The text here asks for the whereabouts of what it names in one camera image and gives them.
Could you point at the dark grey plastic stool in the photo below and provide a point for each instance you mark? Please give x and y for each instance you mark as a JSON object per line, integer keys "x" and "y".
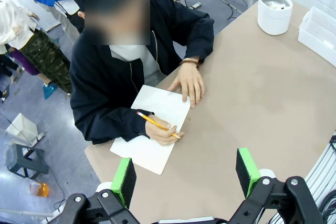
{"x": 34, "y": 167}

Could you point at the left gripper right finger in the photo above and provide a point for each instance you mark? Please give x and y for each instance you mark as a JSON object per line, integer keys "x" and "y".
{"x": 246, "y": 176}

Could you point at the person's left forearm black sleeve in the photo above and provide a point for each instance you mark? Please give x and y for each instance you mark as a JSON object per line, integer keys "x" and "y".
{"x": 204, "y": 48}

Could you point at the white perforated plastic basket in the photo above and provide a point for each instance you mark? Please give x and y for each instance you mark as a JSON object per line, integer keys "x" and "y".
{"x": 317, "y": 30}

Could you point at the white spiral notebook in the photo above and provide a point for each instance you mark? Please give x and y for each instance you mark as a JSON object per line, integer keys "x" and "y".
{"x": 157, "y": 100}

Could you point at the grey power strip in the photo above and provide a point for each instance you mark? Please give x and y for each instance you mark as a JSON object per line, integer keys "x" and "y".
{"x": 196, "y": 5}

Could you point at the white lidded trash bin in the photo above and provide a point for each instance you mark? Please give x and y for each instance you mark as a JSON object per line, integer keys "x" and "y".
{"x": 273, "y": 22}

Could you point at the person's right forearm black sleeve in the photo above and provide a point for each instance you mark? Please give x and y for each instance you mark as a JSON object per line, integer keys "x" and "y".
{"x": 118, "y": 127}

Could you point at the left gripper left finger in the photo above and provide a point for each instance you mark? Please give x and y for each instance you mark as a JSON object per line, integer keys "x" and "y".
{"x": 123, "y": 182}

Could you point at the person's right hand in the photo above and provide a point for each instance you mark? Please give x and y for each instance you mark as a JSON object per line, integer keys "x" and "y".
{"x": 160, "y": 134}

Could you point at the mannequin in purple pants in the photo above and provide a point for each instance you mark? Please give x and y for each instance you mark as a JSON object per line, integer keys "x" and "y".
{"x": 25, "y": 62}

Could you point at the white paper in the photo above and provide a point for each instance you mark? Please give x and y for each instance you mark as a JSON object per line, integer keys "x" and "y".
{"x": 273, "y": 4}

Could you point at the yellow pencil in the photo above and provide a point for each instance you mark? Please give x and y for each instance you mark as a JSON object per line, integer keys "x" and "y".
{"x": 149, "y": 119}

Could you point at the person in black jacket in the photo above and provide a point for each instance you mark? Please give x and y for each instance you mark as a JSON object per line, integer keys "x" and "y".
{"x": 105, "y": 82}

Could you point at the person's left hand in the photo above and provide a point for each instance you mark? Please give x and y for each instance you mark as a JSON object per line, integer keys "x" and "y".
{"x": 190, "y": 82}

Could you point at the white storage box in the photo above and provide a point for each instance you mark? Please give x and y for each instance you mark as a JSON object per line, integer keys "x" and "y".
{"x": 23, "y": 127}

